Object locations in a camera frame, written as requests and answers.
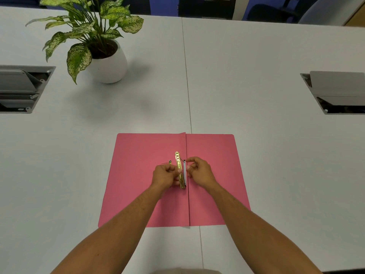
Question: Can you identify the person's left forearm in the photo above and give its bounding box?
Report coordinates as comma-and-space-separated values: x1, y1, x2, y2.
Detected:
50, 182, 171, 274

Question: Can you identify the grey table cable box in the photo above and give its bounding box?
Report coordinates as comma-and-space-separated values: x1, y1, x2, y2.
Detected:
300, 71, 365, 115
0, 65, 56, 114

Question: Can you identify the person's left hand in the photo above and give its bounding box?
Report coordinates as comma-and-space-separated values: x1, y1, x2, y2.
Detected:
151, 164, 182, 191

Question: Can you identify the dark office chair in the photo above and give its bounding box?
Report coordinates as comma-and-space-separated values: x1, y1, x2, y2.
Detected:
178, 0, 237, 20
246, 0, 321, 24

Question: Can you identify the green variegated leafy plant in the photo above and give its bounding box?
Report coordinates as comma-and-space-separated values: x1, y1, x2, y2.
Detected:
25, 0, 144, 85

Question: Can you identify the person's right forearm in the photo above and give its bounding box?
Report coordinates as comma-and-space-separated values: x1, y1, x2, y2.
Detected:
204, 181, 324, 274

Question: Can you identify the gold metal file fastener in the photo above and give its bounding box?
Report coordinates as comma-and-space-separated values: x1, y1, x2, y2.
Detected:
161, 151, 187, 189

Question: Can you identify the white round plant pot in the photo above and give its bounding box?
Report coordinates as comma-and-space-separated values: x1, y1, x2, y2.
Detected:
86, 39, 128, 84

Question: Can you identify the person's right hand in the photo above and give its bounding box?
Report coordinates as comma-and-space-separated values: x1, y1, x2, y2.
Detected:
185, 156, 218, 189

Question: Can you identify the pink paper file folder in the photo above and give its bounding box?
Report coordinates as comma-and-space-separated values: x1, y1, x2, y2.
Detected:
98, 132, 251, 228

